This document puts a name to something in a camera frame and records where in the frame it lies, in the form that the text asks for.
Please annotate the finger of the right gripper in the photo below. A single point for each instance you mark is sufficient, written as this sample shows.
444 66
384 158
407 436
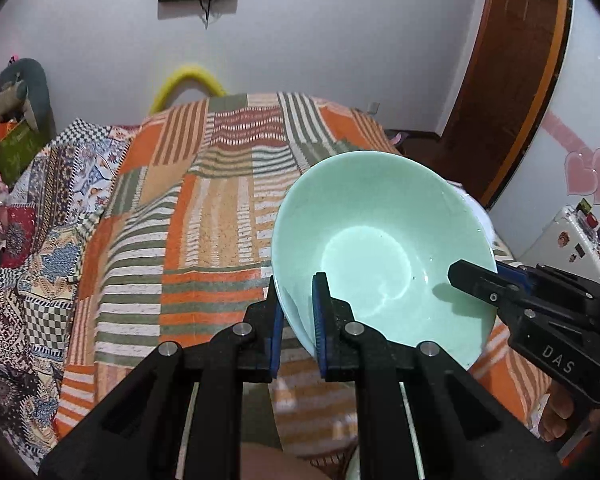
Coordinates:
487 286
518 276

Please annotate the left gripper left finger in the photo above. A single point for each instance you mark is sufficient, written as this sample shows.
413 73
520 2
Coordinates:
259 356

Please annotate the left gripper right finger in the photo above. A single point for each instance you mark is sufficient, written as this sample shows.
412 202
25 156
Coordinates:
336 333

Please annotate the green bowl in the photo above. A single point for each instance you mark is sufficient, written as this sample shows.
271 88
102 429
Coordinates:
374 223

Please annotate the mint green plate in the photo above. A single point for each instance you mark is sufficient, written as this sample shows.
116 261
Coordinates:
353 470

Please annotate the right hand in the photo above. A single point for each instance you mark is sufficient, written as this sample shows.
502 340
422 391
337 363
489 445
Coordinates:
554 421

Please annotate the left hand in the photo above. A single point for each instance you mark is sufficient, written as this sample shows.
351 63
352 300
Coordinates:
259 462

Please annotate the white suitcase with stickers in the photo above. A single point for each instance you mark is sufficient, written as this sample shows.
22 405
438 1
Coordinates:
570 242

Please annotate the orange striped patchwork blanket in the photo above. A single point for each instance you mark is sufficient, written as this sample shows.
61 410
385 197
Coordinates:
184 246

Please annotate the patterned patchwork quilt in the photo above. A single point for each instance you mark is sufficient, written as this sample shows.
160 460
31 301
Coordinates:
53 210

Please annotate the brown wooden door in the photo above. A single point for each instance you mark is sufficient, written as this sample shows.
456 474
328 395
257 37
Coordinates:
511 75

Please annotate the green gift box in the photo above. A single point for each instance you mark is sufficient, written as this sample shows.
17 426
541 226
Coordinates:
18 149

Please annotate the grey plush toy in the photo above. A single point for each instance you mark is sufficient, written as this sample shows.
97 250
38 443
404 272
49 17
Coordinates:
23 89

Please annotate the pink heart wall sticker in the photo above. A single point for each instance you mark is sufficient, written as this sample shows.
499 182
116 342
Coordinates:
582 174

